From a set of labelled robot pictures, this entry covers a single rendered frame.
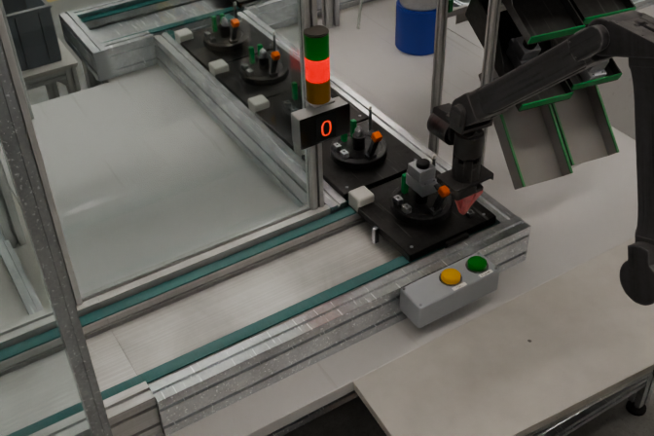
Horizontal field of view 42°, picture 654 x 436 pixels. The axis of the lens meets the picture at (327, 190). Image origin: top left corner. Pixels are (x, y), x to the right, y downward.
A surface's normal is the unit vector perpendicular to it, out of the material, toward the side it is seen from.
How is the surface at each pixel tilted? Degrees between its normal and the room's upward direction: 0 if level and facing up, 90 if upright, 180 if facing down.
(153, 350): 0
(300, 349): 90
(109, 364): 0
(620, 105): 90
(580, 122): 45
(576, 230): 0
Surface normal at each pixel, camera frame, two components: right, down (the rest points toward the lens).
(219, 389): 0.53, 0.50
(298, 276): -0.03, -0.79
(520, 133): 0.25, -0.17
